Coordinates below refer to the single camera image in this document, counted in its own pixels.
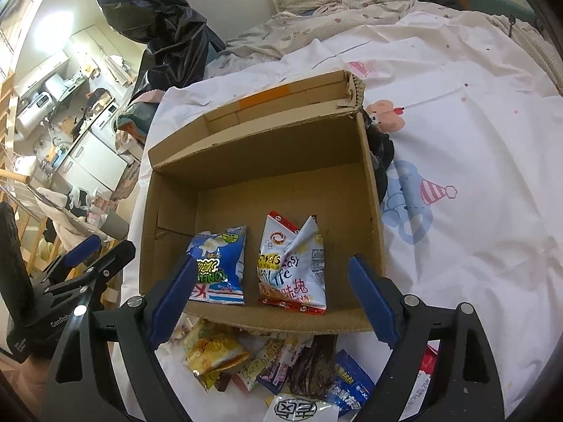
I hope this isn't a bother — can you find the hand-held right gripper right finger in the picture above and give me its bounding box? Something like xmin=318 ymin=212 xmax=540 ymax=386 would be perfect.
xmin=347 ymin=252 xmax=506 ymax=422

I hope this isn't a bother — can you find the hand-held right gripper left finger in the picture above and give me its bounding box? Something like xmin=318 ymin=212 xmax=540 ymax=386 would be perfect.
xmin=42 ymin=252 xmax=198 ymax=422

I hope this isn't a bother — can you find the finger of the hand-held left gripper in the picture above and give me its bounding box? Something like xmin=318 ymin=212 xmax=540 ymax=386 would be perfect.
xmin=31 ymin=235 xmax=102 ymax=293
xmin=44 ymin=241 xmax=136 ymax=317

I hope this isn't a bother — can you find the yellow snack packet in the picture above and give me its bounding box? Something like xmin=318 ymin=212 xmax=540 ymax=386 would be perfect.
xmin=182 ymin=320 xmax=250 ymax=391

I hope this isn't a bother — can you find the dark brown snack packet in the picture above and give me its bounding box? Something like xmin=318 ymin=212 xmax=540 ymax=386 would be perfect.
xmin=288 ymin=335 xmax=338 ymax=399

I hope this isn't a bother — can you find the brown cardboard box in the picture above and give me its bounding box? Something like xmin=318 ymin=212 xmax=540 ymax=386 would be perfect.
xmin=140 ymin=69 xmax=388 ymax=335

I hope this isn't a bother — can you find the white garment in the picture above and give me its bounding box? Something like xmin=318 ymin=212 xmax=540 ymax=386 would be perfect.
xmin=36 ymin=186 xmax=112 ymax=249

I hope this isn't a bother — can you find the grey cup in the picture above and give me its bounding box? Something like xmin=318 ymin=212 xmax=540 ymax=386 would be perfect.
xmin=100 ymin=211 xmax=131 ymax=241

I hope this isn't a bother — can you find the blue popcorn snack packet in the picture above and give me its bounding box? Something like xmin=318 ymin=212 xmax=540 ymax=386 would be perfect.
xmin=187 ymin=225 xmax=248 ymax=305

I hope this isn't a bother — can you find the blue white snack packet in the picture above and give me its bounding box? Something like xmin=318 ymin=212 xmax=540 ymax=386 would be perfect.
xmin=326 ymin=349 xmax=375 ymax=415

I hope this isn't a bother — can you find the white cabinet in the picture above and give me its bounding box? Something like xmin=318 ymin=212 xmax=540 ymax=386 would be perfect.
xmin=52 ymin=131 xmax=129 ymax=195

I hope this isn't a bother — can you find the pink white cartoon snack packet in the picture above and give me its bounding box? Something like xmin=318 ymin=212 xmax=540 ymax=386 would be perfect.
xmin=238 ymin=336 xmax=309 ymax=395

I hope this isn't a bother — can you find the white washing machine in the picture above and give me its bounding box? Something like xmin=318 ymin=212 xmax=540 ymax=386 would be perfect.
xmin=89 ymin=101 xmax=133 ymax=152

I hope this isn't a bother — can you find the white black print snack packet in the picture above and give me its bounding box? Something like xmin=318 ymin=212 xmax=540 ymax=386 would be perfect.
xmin=264 ymin=393 xmax=340 ymax=422

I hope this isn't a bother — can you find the colourful clothes pile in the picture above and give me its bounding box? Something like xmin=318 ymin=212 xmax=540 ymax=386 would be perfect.
xmin=115 ymin=89 xmax=164 ymax=152

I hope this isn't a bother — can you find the dark cloth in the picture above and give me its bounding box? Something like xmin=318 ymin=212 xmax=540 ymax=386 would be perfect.
xmin=366 ymin=114 xmax=397 ymax=200

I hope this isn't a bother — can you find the white kitchen appliance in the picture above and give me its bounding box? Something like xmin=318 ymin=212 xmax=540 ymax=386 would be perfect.
xmin=14 ymin=89 xmax=57 ymax=135

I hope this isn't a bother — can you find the white cartoon printed bedsheet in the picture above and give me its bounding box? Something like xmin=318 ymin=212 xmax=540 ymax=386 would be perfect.
xmin=110 ymin=2 xmax=563 ymax=422

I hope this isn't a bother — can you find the black plastic bag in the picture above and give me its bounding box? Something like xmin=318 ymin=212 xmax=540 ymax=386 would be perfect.
xmin=88 ymin=0 xmax=210 ymax=97

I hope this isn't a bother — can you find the striped printed quilt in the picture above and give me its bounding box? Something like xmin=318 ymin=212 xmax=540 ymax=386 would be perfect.
xmin=223 ymin=0 xmax=424 ymax=61

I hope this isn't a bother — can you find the beige knitted blanket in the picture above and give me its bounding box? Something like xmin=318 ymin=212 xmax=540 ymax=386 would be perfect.
xmin=488 ymin=12 xmax=563 ymax=100

